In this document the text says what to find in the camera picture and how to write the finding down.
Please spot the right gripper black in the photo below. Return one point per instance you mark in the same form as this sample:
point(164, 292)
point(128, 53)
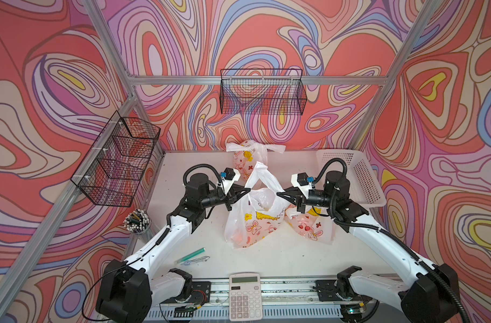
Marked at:
point(301, 201)

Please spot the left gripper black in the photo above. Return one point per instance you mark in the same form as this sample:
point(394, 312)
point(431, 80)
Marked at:
point(231, 197)

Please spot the clear plastic bag bottom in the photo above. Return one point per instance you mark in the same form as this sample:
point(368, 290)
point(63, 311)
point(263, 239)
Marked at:
point(257, 214)

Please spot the printed white plastic bag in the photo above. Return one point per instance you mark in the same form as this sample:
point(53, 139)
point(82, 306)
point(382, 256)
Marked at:
point(314, 224)

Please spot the white plastic fruit basket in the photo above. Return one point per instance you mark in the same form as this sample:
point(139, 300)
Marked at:
point(364, 186)

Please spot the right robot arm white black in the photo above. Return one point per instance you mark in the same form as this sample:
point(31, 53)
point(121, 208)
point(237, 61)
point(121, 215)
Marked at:
point(426, 292)

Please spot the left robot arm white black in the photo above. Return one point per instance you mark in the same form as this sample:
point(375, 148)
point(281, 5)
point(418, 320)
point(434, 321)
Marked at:
point(129, 288)

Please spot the green pen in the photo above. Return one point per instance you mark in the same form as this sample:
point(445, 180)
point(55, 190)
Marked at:
point(190, 256)

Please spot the cup of pens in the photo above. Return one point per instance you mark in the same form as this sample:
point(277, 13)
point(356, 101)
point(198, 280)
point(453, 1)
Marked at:
point(137, 222)

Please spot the white desk calculator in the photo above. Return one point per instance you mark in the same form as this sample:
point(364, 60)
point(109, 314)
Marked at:
point(245, 297)

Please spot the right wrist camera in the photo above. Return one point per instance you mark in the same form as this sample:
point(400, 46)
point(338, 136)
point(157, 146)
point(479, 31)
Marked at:
point(302, 180)

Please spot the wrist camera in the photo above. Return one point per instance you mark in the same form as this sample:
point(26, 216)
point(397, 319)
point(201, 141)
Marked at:
point(228, 177)
point(302, 180)

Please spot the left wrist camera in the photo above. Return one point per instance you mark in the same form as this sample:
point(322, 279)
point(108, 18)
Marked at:
point(228, 177)

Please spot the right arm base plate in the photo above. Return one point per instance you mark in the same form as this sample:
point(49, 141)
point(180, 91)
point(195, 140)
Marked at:
point(328, 290)

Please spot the black wire basket back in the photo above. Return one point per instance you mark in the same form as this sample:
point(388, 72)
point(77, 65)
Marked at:
point(262, 91)

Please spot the black wire basket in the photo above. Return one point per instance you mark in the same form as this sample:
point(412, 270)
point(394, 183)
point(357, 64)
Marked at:
point(262, 91)
point(113, 169)

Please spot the black wire basket left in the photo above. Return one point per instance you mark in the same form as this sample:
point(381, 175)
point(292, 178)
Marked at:
point(113, 169)

